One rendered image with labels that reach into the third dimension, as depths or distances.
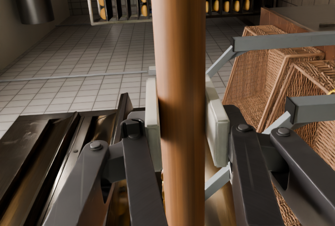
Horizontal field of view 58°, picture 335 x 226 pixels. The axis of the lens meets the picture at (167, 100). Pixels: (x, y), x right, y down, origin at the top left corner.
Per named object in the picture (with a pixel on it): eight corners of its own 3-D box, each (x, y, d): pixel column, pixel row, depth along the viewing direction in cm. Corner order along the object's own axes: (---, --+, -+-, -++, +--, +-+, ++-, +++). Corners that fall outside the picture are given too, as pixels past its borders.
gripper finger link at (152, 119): (162, 172, 17) (149, 173, 17) (159, 113, 23) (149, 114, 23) (159, 125, 15) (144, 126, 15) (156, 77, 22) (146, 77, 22)
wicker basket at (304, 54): (308, 159, 133) (246, 163, 132) (264, 104, 184) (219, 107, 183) (327, 51, 112) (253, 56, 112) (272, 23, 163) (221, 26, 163)
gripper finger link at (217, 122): (216, 121, 15) (230, 120, 15) (198, 74, 22) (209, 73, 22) (215, 168, 17) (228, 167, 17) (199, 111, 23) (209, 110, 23)
